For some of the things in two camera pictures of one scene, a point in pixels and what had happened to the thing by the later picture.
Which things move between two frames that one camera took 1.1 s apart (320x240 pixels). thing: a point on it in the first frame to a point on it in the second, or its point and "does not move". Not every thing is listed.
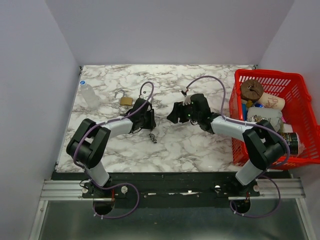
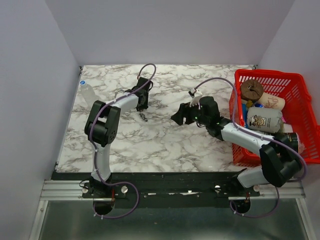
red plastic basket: x=299 y=112 does not move
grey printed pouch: x=273 y=116 does not move
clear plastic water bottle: x=88 y=95 does not move
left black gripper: x=151 y=124 to x=144 y=106
